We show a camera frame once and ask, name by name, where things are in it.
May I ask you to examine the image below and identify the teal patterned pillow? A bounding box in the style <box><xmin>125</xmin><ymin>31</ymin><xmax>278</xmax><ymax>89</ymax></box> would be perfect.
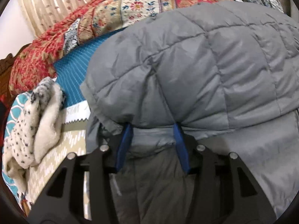
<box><xmin>1</xmin><ymin>92</ymin><xmax>31</xmax><ymax>201</ymax></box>

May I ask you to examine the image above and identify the red floral patchwork quilt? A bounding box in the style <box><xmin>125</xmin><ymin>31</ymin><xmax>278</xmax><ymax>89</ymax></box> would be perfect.
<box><xmin>9</xmin><ymin>0</ymin><xmax>283</xmax><ymax>96</ymax></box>

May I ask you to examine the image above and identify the patterned bed sheet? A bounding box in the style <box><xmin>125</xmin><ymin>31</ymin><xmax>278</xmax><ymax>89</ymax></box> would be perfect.
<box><xmin>2</xmin><ymin>29</ymin><xmax>127</xmax><ymax>220</ymax></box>

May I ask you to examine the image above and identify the grey quilted puffer jacket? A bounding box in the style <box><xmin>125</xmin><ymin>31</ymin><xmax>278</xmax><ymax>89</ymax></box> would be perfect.
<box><xmin>81</xmin><ymin>1</ymin><xmax>298</xmax><ymax>223</ymax></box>

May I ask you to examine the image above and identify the brown wooden headboard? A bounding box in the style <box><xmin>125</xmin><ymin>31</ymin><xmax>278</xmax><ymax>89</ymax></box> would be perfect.
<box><xmin>0</xmin><ymin>42</ymin><xmax>31</xmax><ymax>127</ymax></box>

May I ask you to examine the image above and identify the white dotted fleece blanket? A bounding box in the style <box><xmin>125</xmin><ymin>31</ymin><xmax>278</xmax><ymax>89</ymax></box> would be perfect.
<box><xmin>3</xmin><ymin>77</ymin><xmax>65</xmax><ymax>193</ymax></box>

